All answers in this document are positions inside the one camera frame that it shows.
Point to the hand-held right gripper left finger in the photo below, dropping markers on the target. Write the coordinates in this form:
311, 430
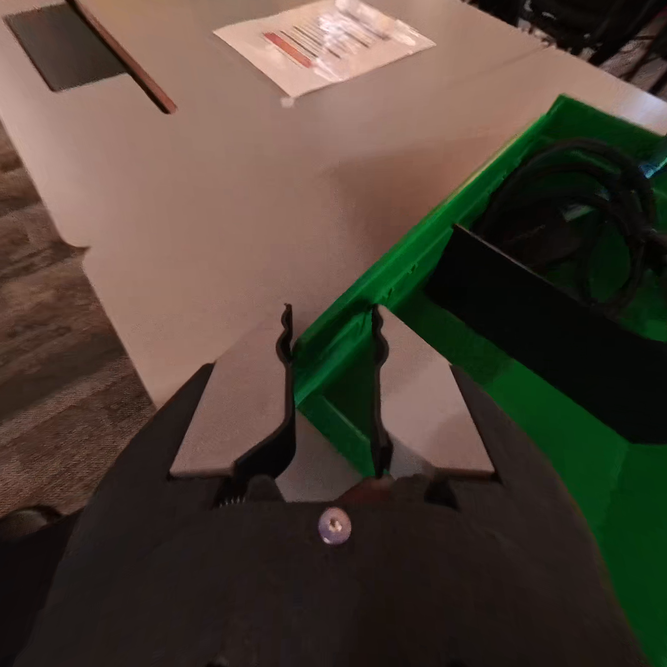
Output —
229, 417

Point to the white printed paper sheet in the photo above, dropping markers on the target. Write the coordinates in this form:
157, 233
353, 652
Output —
250, 41

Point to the black bin divider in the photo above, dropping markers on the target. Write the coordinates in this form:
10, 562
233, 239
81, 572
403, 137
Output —
547, 338

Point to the green plastic bin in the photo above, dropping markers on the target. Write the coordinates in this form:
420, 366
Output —
573, 469

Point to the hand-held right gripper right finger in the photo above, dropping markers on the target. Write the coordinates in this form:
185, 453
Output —
432, 417

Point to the dark blurred equipment stands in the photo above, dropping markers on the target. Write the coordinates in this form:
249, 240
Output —
573, 21

